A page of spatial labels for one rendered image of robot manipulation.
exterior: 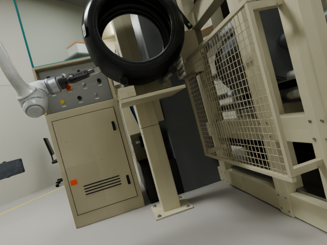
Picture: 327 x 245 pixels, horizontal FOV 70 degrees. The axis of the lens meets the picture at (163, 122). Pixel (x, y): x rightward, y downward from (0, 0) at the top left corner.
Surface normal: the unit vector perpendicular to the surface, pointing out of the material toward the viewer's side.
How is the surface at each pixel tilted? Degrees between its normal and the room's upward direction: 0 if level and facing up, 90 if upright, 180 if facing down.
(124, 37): 90
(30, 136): 90
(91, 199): 90
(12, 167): 90
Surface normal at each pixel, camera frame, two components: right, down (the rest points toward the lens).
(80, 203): 0.18, -0.03
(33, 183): 0.80, -0.20
